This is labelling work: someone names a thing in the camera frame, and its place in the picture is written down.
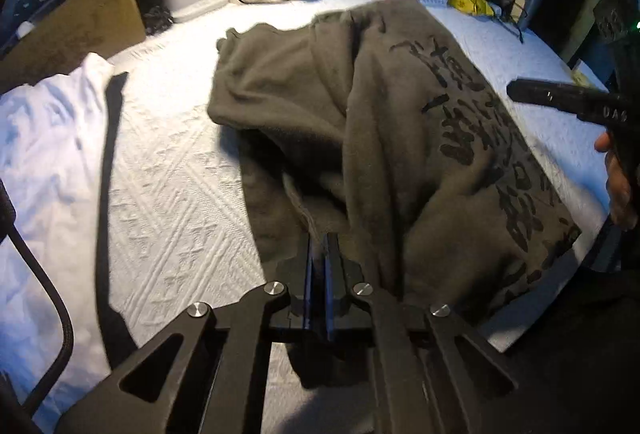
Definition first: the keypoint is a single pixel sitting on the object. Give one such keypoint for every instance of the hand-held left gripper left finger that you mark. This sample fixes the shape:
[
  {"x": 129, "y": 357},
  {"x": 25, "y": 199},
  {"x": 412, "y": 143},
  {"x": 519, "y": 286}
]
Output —
[{"x": 310, "y": 274}]

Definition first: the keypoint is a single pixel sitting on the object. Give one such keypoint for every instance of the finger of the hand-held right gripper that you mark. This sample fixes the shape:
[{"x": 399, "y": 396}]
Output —
[{"x": 560, "y": 96}]

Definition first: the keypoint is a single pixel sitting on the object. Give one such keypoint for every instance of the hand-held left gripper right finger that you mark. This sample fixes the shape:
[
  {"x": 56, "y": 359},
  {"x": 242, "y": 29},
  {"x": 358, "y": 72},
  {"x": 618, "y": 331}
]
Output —
[{"x": 326, "y": 274}]

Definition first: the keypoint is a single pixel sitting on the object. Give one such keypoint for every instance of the olive printed t-shirt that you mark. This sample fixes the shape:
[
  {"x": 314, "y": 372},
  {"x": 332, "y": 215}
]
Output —
[{"x": 390, "y": 113}]

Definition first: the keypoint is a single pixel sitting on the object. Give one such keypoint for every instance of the person's right hand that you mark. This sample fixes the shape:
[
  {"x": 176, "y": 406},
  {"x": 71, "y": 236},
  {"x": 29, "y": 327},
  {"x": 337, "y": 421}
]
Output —
[{"x": 622, "y": 199}]

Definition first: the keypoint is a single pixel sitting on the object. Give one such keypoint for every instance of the yellow snack packet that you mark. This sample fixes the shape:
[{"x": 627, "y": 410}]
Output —
[{"x": 470, "y": 4}]

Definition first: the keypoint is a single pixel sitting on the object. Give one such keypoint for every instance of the white folded cloth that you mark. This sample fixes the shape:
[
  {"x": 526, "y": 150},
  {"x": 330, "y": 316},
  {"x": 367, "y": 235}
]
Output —
[{"x": 45, "y": 138}]

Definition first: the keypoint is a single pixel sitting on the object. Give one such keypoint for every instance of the brown cardboard box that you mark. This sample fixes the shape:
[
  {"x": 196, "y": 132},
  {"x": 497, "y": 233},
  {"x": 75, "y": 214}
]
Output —
[{"x": 85, "y": 23}]

